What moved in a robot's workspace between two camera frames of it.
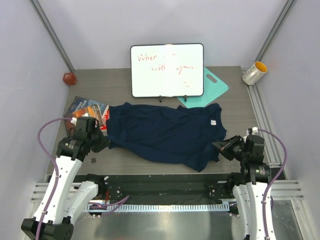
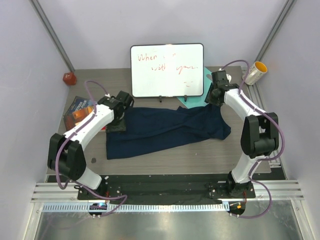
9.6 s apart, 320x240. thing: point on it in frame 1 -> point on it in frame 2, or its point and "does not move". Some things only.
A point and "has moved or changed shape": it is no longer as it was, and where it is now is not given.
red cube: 69,78 does not move
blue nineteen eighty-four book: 78,102 does not move
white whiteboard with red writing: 167,70 does not move
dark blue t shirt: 183,136 has moved or changed shape
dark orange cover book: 92,111 does not move
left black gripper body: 98,141 -> 122,117
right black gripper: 225,146 -> 216,103
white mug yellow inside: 251,74 does not move
